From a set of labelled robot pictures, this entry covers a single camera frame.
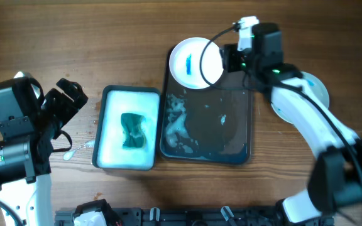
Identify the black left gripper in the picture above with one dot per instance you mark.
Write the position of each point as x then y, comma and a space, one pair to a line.
68, 107

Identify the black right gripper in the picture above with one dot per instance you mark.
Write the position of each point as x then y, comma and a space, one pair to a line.
230, 56

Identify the white plate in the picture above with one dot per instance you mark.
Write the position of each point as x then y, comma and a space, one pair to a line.
184, 63
318, 88

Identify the green scrubbing sponge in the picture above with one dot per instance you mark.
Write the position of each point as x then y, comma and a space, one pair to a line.
134, 137

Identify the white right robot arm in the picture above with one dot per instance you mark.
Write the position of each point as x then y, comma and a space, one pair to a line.
336, 179

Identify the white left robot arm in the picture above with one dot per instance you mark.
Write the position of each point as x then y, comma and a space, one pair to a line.
28, 124

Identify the dark brown serving tray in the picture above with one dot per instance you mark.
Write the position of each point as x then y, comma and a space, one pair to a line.
209, 125

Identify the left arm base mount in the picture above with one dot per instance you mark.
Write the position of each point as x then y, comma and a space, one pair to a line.
96, 213

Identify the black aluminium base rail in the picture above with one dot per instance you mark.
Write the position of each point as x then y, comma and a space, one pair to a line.
252, 216

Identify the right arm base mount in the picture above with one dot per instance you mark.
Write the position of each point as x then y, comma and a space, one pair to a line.
299, 208

